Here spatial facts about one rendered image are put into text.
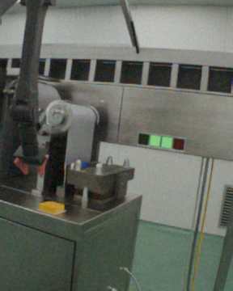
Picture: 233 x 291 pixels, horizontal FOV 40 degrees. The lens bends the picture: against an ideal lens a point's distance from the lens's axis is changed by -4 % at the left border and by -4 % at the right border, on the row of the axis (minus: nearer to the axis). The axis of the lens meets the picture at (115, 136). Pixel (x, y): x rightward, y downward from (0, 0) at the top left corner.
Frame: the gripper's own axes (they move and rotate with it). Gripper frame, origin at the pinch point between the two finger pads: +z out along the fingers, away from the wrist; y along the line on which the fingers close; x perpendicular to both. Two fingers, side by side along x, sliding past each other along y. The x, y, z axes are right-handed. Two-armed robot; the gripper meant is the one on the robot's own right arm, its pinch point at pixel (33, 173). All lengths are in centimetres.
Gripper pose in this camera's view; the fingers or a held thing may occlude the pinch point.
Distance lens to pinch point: 118.0
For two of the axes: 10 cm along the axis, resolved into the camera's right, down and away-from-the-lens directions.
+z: -0.2, 8.5, 5.3
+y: -9.8, -1.3, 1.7
